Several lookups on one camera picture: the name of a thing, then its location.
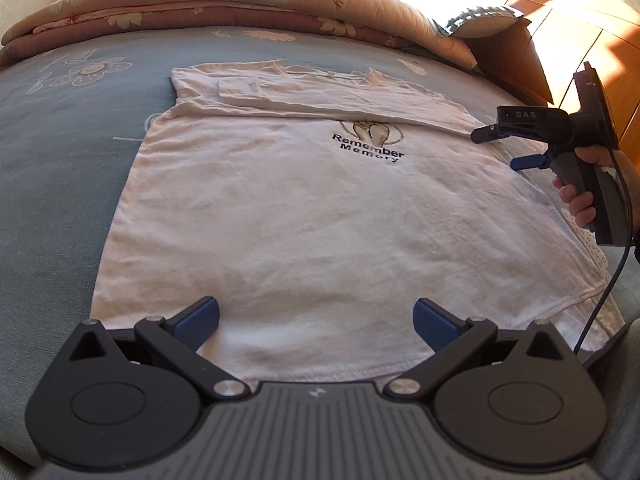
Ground person's right hand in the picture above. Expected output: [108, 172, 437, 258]
[553, 145, 617, 234]

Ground bed with blue floral sheet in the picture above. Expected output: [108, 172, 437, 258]
[0, 25, 632, 466]

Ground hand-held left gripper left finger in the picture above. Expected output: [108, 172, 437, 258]
[70, 296, 249, 401]

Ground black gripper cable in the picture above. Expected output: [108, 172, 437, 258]
[572, 157, 632, 356]

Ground cream pillow with teal fringe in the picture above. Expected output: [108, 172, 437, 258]
[395, 0, 532, 40]

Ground white long-sleeve printed shirt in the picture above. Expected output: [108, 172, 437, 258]
[90, 60, 626, 382]

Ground pink floral quilt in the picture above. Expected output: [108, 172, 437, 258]
[0, 0, 478, 68]

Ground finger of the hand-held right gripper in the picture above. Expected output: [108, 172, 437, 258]
[511, 153, 552, 171]
[471, 122, 507, 145]

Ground wooden headboard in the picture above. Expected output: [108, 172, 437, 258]
[467, 0, 640, 161]

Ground person's grey pants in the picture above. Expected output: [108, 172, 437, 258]
[594, 316, 640, 480]

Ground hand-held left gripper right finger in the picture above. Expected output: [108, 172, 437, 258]
[384, 298, 568, 403]

